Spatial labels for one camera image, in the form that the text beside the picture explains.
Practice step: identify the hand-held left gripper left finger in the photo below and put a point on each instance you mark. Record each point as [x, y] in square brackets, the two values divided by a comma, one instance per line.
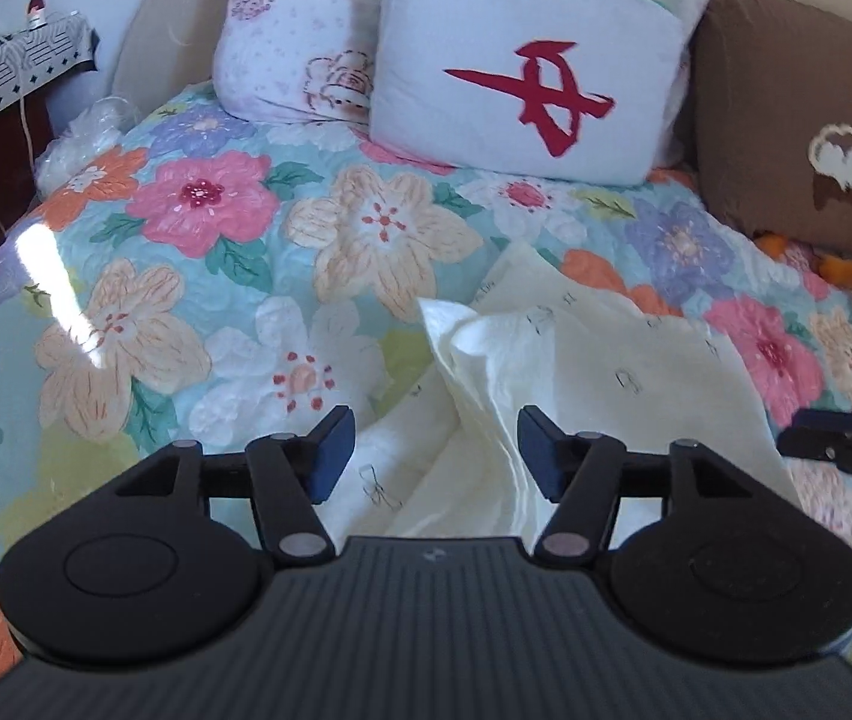
[332, 457]

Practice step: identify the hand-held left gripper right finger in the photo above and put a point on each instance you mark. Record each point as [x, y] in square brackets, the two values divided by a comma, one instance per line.
[538, 457]

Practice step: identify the white bow print dress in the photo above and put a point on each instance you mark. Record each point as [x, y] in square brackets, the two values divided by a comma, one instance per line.
[621, 390]

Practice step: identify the orange plush toy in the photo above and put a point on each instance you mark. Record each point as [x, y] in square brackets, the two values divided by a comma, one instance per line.
[846, 270]

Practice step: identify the floral quilt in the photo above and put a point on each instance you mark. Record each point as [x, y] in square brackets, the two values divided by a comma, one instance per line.
[208, 277]

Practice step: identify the brown cushion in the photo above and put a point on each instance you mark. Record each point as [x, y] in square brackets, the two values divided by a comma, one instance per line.
[771, 90]

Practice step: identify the clear plastic bag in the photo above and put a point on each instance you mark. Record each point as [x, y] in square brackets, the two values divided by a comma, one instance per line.
[85, 142]

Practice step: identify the white pillow with red character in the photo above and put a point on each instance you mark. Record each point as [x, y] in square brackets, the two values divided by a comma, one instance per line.
[471, 30]

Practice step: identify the pink floral pillow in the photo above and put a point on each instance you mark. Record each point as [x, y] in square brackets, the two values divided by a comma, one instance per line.
[298, 15]

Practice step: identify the beige headboard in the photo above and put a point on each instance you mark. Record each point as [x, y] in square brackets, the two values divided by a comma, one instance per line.
[163, 22]

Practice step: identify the bedside table with patterned cloth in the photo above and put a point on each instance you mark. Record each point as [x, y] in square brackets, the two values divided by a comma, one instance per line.
[21, 60]

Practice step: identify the small brown bottle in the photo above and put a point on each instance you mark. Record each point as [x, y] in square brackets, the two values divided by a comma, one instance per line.
[37, 6]

